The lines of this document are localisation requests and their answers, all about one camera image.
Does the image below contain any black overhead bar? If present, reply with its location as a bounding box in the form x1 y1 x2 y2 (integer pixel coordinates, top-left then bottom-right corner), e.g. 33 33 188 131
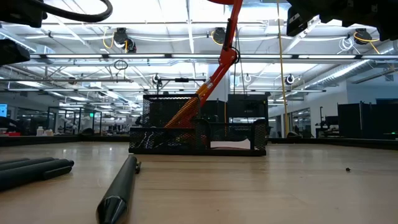
156 77 208 94

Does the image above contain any black monitor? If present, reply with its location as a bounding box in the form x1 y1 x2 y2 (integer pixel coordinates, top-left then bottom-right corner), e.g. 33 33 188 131
227 93 269 119

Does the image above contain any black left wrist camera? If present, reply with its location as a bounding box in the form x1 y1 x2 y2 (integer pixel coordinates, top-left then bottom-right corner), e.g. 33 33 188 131
0 0 48 29

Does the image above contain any yellow hanging cord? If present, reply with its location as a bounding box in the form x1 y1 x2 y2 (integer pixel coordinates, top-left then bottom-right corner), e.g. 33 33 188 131
275 0 290 138

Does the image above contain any black cabinet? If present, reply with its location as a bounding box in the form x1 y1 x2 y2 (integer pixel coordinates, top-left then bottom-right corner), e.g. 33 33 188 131
205 100 228 124

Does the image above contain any black lamp cable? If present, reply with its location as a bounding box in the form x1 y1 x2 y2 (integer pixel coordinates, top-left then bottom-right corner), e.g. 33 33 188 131
222 18 241 65

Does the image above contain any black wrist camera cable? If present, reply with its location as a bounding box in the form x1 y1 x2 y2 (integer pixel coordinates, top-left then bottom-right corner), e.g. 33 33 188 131
29 0 113 23

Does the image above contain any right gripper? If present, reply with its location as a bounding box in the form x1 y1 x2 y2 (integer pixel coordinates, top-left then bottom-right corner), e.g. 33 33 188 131
285 0 398 42

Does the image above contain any black pen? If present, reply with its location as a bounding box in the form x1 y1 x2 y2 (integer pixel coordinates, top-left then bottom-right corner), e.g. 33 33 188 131
0 157 31 166
95 154 142 224
0 159 75 193
0 157 59 171

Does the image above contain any black frame enclosure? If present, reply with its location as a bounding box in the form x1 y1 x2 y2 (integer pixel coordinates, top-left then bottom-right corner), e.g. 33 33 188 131
46 106 103 135

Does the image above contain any black mesh desk organizer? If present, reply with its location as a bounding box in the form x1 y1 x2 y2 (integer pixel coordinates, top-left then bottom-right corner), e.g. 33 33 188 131
128 93 267 157

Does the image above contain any pink sticky note pad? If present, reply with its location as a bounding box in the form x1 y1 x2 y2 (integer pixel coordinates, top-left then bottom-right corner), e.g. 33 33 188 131
210 138 252 151

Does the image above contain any black partition panel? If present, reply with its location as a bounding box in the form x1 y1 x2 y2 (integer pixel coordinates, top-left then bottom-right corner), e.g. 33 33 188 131
337 98 398 140

